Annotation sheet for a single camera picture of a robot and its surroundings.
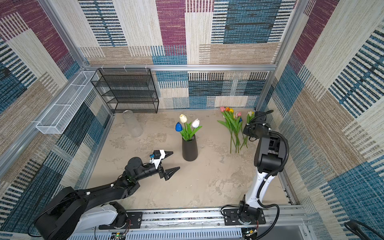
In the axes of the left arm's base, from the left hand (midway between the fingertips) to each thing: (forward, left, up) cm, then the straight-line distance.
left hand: (175, 158), depth 75 cm
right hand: (+25, -46, -12) cm, 53 cm away
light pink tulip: (+40, -43, -12) cm, 60 cm away
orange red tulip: (+33, -36, -14) cm, 51 cm away
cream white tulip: (+14, -6, +7) cm, 17 cm away
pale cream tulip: (+40, -51, -13) cm, 66 cm away
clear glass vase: (+28, +29, -10) cm, 41 cm away
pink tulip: (+45, -31, -11) cm, 56 cm away
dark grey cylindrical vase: (+11, -7, -11) cm, 17 cm away
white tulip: (+13, -10, +10) cm, 20 cm away
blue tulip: (+9, -2, +13) cm, 16 cm away
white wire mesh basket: (+14, +55, +15) cm, 59 cm away
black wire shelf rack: (+55, +37, 0) cm, 66 cm away
